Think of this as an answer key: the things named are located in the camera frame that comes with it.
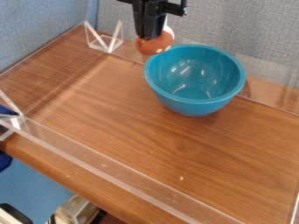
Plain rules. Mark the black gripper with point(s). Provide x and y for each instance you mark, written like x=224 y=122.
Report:
x=149 y=15

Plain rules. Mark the brown and white toy mushroom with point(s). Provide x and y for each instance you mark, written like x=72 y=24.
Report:
x=158 y=44

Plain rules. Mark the blue plastic bowl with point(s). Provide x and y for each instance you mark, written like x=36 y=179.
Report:
x=195 y=78

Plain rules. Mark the clear acrylic back barrier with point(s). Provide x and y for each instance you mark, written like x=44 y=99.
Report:
x=269 y=85

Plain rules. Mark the clear acrylic barrier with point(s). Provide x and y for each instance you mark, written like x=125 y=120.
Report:
x=269 y=85
x=132 y=181

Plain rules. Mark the clear acrylic front barrier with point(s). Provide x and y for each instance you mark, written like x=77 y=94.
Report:
x=132 y=181

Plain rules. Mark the blue cloth object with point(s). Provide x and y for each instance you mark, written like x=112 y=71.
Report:
x=4 y=158

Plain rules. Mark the beige box under table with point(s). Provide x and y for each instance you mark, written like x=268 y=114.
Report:
x=76 y=211

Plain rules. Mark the black and white object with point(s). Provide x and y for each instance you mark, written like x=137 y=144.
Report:
x=12 y=216

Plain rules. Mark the clear acrylic corner bracket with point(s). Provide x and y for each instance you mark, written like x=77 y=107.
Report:
x=102 y=42

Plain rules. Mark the clear acrylic left bracket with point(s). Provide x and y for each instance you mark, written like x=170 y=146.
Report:
x=10 y=117

